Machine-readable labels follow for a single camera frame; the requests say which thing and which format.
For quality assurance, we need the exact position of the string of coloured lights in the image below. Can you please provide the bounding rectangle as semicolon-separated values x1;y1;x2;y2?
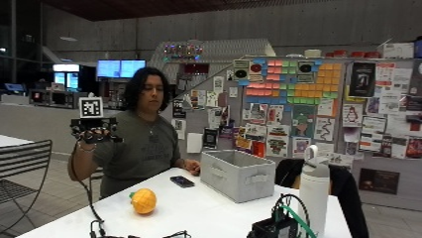
162;43;204;62

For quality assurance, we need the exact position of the black metal chair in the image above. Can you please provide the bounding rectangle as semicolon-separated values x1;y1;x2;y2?
0;139;54;234

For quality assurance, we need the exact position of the cluster of coloured sticky notes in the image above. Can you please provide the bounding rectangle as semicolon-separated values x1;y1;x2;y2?
236;59;343;106

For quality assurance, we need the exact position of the black smartphone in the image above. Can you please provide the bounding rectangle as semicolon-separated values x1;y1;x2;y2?
169;176;197;189

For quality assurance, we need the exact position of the white cardboard box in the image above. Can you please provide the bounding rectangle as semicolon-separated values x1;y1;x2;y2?
380;42;415;60

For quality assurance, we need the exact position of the group of paper posters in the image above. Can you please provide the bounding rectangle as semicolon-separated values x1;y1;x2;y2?
171;60;422;161

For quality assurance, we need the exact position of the black glove cable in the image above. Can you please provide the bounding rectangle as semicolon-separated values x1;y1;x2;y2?
70;140;106;229

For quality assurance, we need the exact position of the black looped cable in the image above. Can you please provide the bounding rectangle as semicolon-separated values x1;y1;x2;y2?
268;192;312;238

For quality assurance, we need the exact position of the white water bottle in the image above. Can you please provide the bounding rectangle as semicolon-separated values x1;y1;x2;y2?
296;144;331;237

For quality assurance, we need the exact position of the silver necklace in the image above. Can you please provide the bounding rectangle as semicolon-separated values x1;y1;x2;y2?
138;115;161;137

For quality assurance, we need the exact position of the grey notice board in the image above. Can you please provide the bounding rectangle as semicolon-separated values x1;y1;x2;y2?
169;57;422;212

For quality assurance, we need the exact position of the black cable bundle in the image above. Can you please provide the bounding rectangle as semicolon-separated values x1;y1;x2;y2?
87;219;193;238

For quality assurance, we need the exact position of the dark sign panel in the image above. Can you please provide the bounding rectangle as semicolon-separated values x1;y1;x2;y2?
356;168;400;195

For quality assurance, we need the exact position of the beaded wrist bracelet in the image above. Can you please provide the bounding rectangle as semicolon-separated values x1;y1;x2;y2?
74;141;97;154

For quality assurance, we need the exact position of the green cable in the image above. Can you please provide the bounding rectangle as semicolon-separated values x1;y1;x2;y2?
280;204;318;238

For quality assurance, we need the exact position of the blue wall monitor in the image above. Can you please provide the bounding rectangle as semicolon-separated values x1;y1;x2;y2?
119;59;147;79
95;59;121;79

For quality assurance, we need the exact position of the black framed poster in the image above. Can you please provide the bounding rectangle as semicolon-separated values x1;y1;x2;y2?
348;61;376;98

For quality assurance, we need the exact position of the grey fabric storage bin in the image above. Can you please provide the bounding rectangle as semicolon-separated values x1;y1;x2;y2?
199;149;276;204

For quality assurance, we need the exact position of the orange pineapple toy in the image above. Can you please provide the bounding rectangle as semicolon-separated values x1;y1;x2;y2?
127;187;158;215

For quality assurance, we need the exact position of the white marker cube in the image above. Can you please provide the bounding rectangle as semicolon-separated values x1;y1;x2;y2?
77;92;105;119

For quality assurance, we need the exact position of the the person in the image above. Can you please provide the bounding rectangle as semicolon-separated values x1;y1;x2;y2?
67;66;202;199

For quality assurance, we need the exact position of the black electronics box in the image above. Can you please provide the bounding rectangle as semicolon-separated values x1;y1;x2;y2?
246;216;300;238

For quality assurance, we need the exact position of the lit drinks fridge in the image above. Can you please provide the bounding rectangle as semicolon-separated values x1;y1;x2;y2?
51;63;81;92

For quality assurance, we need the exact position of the white side table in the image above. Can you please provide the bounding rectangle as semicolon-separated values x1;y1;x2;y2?
0;134;35;149

